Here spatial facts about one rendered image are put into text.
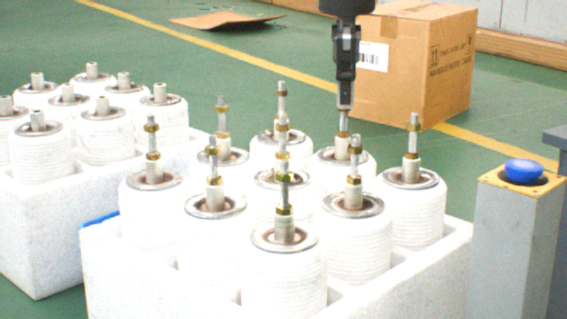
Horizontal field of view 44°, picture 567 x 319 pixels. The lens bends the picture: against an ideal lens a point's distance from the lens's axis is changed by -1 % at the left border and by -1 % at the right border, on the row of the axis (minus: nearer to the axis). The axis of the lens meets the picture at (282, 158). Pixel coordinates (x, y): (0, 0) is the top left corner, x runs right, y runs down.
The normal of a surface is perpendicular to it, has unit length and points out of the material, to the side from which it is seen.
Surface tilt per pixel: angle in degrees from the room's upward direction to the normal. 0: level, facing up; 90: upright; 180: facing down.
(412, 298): 90
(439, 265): 90
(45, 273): 90
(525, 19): 90
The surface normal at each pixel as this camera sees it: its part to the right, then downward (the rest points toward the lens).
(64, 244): 0.70, 0.25
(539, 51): -0.83, 0.19
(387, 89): -0.63, 0.25
